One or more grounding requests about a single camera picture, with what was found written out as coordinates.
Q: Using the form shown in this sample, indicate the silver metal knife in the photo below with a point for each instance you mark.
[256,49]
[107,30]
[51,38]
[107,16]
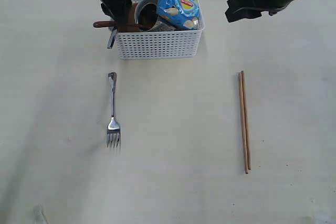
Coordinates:
[114,31]

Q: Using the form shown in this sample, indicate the brown wooden spoon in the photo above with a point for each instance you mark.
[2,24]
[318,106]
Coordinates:
[103,24]

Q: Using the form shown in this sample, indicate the shiny steel cup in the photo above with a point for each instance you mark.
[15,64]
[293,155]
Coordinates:
[160,25]

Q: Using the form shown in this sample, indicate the blue Lay's chips bag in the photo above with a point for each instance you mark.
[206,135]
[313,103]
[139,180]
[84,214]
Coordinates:
[183,14]

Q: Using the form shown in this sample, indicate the silver metal fork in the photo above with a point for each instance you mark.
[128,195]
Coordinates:
[113,128]

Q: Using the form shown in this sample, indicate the brown wooden bowl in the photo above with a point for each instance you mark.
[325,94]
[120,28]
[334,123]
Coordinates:
[131,21]

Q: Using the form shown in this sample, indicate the white ceramic bowl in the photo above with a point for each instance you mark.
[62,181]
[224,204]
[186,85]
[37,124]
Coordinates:
[146,12]

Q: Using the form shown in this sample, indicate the white perforated plastic basket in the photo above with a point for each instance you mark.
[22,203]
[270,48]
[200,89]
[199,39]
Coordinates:
[163,44]

